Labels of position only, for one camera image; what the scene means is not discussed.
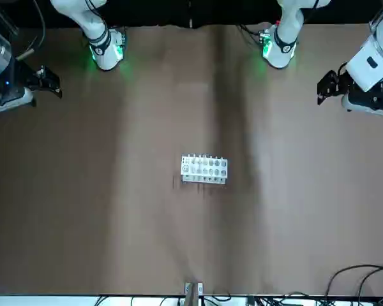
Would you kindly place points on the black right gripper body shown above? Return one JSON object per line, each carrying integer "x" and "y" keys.
{"x": 12, "y": 83}

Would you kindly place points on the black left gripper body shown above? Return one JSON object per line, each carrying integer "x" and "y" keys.
{"x": 379, "y": 95}

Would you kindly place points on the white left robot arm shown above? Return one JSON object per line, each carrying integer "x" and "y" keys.
{"x": 281, "y": 38}

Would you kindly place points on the white test tube rack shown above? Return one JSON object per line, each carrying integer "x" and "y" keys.
{"x": 205, "y": 168}

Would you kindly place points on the aluminium frame post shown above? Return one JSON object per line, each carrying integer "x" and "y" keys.
{"x": 193, "y": 293}

